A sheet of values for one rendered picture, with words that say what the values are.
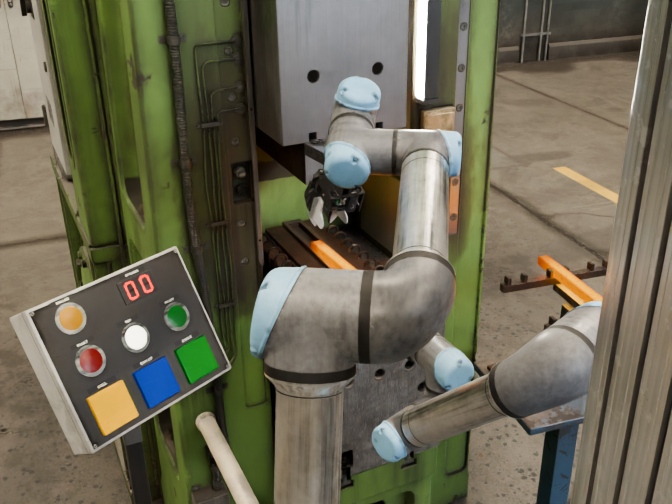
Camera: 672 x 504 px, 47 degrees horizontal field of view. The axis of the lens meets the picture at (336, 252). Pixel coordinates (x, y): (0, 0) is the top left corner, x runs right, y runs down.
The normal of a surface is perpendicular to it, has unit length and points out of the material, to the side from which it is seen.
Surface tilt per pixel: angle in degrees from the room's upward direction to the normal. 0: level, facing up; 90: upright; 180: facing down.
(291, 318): 64
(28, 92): 90
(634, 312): 90
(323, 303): 45
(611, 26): 88
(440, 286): 52
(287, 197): 90
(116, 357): 60
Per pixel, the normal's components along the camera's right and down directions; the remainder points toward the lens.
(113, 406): 0.66, -0.22
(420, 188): -0.13, -0.79
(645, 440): -1.00, 0.05
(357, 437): 0.43, 0.39
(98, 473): -0.02, -0.90
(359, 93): 0.18, -0.62
